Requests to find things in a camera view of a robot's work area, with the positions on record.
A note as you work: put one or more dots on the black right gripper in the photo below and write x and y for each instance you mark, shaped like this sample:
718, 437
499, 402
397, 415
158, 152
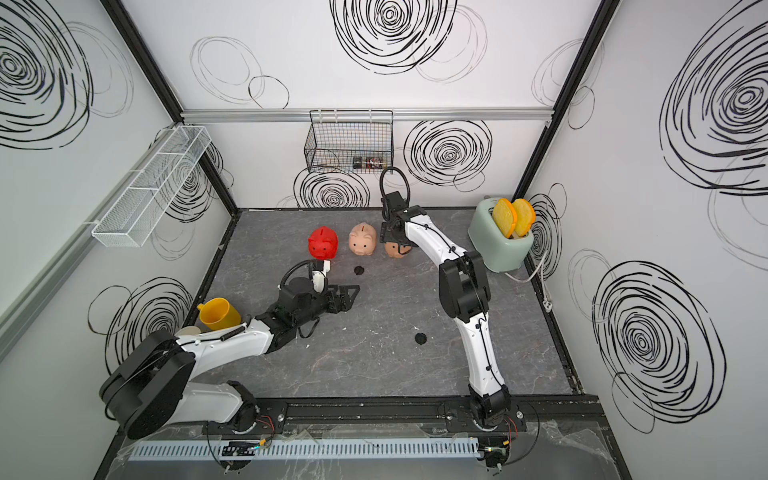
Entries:
387, 233

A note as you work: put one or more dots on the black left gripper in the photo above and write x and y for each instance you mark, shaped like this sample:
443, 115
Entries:
344, 304

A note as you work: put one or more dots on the orange-tan piggy bank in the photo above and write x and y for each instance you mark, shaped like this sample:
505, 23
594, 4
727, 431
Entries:
396, 251

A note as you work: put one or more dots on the light pink piggy bank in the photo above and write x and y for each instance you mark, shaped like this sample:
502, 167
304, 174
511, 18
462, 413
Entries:
362, 239

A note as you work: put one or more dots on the red piggy bank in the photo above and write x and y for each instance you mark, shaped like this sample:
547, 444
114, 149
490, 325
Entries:
323, 243

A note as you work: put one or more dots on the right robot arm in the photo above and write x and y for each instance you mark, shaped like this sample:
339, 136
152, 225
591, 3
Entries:
464, 295

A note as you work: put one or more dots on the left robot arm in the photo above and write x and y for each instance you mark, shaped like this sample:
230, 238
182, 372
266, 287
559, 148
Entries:
155, 386

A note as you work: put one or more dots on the small items in basket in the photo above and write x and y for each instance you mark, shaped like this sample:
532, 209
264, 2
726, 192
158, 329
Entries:
368, 164

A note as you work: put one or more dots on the yellow mug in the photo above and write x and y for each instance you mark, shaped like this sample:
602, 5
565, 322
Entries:
218, 314

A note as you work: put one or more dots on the mint green toaster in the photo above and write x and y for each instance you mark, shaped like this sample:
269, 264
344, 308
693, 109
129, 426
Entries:
499, 254

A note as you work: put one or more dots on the yellow toast slice left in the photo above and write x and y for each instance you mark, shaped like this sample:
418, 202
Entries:
505, 217

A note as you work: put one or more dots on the yellow toast slice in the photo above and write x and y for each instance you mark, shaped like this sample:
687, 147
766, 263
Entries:
526, 217
505, 217

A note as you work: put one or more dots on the yellow toast slice right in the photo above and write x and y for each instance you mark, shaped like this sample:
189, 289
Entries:
526, 217

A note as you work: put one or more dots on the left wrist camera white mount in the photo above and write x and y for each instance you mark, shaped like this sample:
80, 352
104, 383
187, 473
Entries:
319, 271

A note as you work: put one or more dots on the black wire wall basket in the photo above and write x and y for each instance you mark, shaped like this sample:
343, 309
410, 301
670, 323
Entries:
336, 136

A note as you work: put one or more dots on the white slotted cable duct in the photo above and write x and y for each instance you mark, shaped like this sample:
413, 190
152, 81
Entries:
307, 449

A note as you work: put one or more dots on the white wire wall shelf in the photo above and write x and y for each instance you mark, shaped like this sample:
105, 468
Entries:
170, 184

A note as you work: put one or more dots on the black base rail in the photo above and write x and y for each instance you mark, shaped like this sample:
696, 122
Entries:
454, 414

